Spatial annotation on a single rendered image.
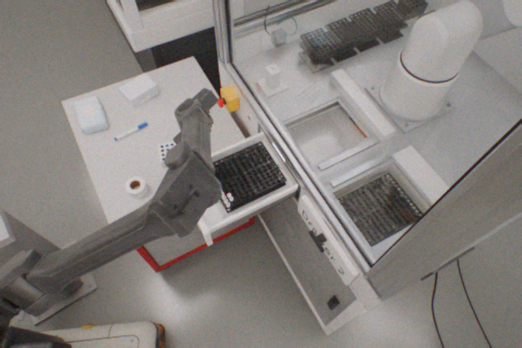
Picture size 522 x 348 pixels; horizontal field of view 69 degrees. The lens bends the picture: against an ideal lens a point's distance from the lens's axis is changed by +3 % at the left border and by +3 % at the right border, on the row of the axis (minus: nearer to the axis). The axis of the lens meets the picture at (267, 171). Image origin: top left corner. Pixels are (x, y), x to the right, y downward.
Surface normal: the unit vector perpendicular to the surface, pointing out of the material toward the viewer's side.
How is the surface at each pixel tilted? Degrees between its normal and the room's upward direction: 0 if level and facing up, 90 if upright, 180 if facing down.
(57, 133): 0
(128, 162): 0
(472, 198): 90
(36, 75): 0
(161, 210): 63
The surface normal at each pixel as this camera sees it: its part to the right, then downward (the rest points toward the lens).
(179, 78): 0.03, -0.49
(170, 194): 0.75, -0.19
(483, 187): -0.87, 0.41
